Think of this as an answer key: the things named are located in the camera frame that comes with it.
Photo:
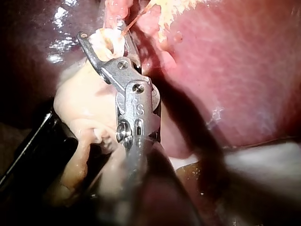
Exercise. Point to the right arm instrument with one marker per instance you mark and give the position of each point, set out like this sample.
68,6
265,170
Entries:
138,103

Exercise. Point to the dark red liver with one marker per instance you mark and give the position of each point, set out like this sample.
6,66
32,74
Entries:
235,70

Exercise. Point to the dark right arm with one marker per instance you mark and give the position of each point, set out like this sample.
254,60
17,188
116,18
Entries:
157,200

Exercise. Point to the dark left arm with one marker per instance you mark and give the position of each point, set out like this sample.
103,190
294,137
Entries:
30,146

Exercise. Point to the gallbladder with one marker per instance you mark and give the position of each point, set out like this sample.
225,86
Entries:
164,21

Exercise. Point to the right arm instrument jaw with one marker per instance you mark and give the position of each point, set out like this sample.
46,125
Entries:
131,46
90,50

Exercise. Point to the white cloth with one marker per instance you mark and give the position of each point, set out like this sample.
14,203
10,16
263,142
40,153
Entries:
258,160

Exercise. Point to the pale fatty tissue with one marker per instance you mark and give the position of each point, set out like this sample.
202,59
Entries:
80,94

